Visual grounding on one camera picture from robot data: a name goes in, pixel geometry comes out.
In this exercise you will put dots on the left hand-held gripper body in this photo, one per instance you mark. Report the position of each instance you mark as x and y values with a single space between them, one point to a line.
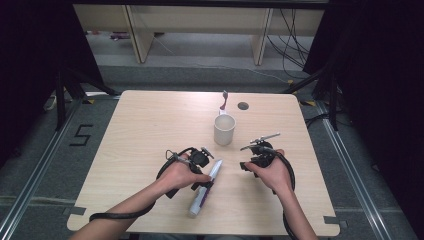
199 159

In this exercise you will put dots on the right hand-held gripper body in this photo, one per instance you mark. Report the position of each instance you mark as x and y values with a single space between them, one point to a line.
262 156

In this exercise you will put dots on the white toothpaste tube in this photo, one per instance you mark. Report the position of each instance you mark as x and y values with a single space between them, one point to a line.
203 196

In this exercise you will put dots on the white cup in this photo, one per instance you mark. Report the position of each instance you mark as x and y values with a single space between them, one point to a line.
224 131

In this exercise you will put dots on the pink toothbrush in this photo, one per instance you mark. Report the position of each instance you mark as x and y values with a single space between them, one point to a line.
224 100

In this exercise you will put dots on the person's left hand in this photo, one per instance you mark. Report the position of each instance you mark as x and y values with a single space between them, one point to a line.
176 176

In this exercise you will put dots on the person's right hand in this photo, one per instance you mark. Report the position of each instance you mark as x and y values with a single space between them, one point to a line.
278 176

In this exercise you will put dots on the black metal stand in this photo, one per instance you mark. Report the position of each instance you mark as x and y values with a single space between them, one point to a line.
60 100
333 100

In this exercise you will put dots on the black tape piece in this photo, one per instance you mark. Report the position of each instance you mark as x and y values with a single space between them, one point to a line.
75 210
335 220

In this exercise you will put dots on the black curtain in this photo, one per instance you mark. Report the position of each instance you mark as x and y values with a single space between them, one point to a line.
30 66
383 83

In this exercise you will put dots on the beige wooden desk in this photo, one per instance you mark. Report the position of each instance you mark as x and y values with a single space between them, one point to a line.
200 18

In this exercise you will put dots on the aluminium floor rail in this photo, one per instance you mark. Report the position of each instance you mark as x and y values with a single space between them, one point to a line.
353 166
40 160

